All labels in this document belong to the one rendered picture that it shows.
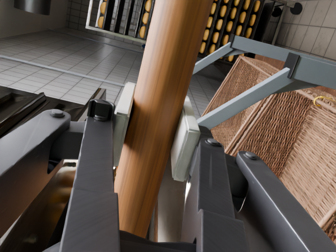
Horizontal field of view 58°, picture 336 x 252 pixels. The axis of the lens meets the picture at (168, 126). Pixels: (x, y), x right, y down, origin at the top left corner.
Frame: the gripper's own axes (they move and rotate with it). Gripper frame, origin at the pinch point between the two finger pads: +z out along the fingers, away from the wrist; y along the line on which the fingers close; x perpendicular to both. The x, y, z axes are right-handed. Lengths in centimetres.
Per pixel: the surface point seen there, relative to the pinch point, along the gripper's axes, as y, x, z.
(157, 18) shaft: -1.1, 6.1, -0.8
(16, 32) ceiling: -141, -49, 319
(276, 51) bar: 40, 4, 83
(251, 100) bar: 19.3, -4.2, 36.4
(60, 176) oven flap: -19, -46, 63
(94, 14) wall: -98, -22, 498
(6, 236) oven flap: -20, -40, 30
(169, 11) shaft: -0.7, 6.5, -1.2
